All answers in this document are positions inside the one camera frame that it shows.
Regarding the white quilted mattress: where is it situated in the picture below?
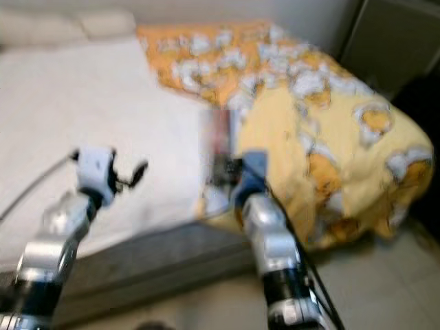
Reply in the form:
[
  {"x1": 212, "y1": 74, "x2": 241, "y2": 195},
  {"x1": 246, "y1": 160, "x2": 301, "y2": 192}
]
[{"x1": 0, "y1": 38, "x2": 214, "y2": 272}]

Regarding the long cream bolster pillow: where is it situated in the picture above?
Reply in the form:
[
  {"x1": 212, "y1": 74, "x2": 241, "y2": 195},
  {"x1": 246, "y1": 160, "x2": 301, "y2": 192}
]
[{"x1": 0, "y1": 8, "x2": 138, "y2": 47}]

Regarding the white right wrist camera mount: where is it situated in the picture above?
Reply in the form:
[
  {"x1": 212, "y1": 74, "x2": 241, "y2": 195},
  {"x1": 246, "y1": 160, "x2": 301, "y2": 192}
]
[{"x1": 241, "y1": 151, "x2": 270, "y2": 193}]

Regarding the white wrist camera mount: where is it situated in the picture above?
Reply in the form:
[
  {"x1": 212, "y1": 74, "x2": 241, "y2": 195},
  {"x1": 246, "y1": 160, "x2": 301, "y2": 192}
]
[
  {"x1": 77, "y1": 146, "x2": 116, "y2": 204},
  {"x1": 241, "y1": 151, "x2": 270, "y2": 193}
]

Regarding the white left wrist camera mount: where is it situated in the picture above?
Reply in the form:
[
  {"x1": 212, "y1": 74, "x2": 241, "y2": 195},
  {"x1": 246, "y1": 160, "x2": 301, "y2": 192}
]
[{"x1": 77, "y1": 146, "x2": 116, "y2": 204}]

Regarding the grey bed frame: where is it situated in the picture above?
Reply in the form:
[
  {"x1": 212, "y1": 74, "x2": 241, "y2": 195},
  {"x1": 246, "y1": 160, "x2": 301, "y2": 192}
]
[{"x1": 0, "y1": 220, "x2": 255, "y2": 328}]

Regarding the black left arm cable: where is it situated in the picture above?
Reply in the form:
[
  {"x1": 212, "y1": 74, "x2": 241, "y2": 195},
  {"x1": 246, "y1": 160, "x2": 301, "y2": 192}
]
[{"x1": 0, "y1": 151, "x2": 80, "y2": 219}]

